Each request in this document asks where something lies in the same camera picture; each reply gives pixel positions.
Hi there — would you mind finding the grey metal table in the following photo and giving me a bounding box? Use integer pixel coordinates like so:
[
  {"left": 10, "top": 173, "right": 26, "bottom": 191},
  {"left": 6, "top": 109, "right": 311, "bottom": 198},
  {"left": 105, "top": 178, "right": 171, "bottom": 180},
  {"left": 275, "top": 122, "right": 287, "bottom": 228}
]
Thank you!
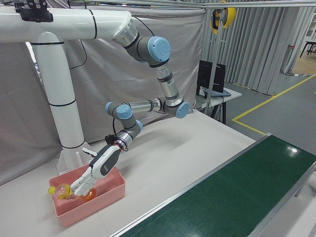
[{"left": 194, "top": 82, "right": 243, "bottom": 124}]

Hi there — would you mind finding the black monitor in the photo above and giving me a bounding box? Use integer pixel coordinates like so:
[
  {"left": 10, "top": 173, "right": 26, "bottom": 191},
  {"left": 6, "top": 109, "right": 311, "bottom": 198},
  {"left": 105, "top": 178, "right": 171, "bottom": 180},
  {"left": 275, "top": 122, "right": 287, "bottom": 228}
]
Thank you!
[{"left": 198, "top": 60, "right": 226, "bottom": 94}]

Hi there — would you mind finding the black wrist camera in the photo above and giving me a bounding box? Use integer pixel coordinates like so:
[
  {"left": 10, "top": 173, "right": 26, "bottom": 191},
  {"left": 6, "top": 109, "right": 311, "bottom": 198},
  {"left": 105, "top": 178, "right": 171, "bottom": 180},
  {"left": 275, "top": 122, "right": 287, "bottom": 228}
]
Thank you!
[{"left": 105, "top": 134, "right": 119, "bottom": 146}]

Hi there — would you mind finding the grey backdrop cloth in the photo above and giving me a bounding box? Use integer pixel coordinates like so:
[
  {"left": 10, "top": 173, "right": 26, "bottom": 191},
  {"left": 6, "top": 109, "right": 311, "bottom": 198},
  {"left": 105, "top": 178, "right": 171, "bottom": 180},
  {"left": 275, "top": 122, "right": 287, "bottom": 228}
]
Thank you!
[{"left": 0, "top": 0, "right": 207, "bottom": 186}]

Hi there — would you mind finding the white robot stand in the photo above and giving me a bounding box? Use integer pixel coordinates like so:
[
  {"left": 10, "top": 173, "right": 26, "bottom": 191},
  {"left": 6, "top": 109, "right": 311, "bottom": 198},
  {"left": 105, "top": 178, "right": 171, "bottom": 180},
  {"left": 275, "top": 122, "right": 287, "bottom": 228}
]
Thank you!
[{"left": 0, "top": 7, "right": 133, "bottom": 175}]

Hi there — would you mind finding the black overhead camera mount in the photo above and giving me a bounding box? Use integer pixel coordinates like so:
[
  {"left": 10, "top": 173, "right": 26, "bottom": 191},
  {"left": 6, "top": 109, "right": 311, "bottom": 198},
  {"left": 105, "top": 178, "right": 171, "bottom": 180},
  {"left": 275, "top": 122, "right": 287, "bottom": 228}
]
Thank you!
[{"left": 13, "top": 0, "right": 54, "bottom": 23}]

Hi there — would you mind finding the yellow cable reel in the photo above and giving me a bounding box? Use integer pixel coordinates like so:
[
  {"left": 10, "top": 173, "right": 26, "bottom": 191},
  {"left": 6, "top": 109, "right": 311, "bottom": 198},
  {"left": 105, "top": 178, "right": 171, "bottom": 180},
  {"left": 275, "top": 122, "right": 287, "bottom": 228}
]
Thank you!
[{"left": 209, "top": 6, "right": 237, "bottom": 35}]

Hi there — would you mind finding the orange juice bottle yellow cap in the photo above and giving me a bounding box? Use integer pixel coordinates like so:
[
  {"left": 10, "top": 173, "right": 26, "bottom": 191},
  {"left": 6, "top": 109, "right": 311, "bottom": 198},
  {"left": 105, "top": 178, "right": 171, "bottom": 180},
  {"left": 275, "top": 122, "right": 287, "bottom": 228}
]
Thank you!
[{"left": 47, "top": 184, "right": 97, "bottom": 202}]

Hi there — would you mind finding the pink plastic basket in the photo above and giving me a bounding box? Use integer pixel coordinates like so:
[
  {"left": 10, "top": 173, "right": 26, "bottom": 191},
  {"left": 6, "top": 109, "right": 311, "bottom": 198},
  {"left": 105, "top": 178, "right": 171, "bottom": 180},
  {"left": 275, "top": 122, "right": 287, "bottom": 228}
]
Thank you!
[{"left": 48, "top": 162, "right": 126, "bottom": 227}]

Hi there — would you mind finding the green conveyor belt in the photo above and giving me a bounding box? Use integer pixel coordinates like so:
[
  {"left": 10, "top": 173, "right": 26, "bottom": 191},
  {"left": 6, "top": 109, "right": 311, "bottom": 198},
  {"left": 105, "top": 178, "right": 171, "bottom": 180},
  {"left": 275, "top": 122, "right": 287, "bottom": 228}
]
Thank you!
[{"left": 108, "top": 133, "right": 316, "bottom": 237}]

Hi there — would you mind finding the black white dexterous robot hand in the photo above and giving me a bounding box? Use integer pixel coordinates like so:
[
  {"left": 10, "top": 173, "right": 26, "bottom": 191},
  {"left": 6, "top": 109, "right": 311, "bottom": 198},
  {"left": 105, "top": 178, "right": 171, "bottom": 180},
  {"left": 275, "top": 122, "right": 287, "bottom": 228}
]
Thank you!
[{"left": 70, "top": 144, "right": 121, "bottom": 198}]

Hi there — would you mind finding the black stand cable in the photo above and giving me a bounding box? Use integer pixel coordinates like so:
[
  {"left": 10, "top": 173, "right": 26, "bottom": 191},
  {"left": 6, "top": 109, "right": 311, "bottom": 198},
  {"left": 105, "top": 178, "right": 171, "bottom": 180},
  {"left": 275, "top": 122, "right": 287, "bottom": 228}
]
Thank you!
[{"left": 70, "top": 39, "right": 88, "bottom": 70}]

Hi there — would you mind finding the grey striped curtain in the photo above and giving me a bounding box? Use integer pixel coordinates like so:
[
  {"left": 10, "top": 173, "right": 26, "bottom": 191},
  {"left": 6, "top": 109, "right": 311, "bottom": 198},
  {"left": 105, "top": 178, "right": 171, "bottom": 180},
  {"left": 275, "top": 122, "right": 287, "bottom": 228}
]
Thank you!
[{"left": 202, "top": 6, "right": 316, "bottom": 96}]

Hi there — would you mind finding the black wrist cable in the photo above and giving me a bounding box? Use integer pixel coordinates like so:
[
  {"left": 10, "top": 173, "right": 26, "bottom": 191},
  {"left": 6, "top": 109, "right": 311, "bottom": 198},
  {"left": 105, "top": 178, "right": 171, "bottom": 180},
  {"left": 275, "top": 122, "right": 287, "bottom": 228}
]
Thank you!
[{"left": 112, "top": 116, "right": 125, "bottom": 139}]

